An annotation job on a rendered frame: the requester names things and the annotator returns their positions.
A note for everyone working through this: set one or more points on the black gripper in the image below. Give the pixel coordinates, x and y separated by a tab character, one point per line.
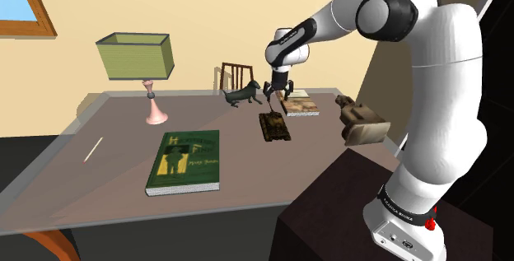
279	78

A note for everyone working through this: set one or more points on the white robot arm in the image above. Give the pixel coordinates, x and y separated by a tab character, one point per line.
441	91

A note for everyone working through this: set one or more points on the tan patterned book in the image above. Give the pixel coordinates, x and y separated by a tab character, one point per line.
300	105

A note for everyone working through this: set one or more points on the olive toy tank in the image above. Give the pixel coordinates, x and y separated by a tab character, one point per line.
274	126

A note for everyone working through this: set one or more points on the dark green dog figure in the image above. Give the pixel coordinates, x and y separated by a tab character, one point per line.
241	95

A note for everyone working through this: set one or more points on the brown wooden chair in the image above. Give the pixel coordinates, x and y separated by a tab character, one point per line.
236	76

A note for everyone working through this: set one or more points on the brown stone statue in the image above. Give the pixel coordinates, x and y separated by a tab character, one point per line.
359	121

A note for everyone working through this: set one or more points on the green hardcover book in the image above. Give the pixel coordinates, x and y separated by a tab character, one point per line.
184	160

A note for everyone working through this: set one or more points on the dark robot stand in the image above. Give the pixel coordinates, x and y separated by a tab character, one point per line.
333	216

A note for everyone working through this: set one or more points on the green shade pink lamp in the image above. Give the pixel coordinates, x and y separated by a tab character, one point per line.
136	57

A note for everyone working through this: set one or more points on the white pencil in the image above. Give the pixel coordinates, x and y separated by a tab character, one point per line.
93	149

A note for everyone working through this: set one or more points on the wooden framed window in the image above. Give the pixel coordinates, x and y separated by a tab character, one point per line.
20	7

